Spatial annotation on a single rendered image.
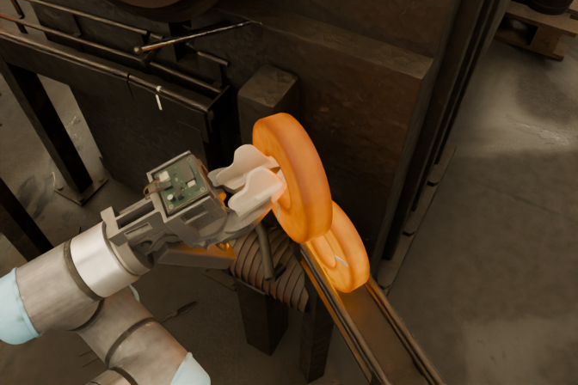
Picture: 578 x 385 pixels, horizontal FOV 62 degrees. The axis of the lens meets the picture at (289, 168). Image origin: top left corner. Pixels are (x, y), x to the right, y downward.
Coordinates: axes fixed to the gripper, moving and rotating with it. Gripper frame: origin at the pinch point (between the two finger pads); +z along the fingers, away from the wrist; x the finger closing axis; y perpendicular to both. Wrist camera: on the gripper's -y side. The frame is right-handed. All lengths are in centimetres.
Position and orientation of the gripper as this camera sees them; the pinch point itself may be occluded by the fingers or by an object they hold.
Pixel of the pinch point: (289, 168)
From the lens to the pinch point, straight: 56.1
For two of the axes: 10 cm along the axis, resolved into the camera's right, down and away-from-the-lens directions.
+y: -2.5, -5.3, -8.1
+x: -4.2, -6.9, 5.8
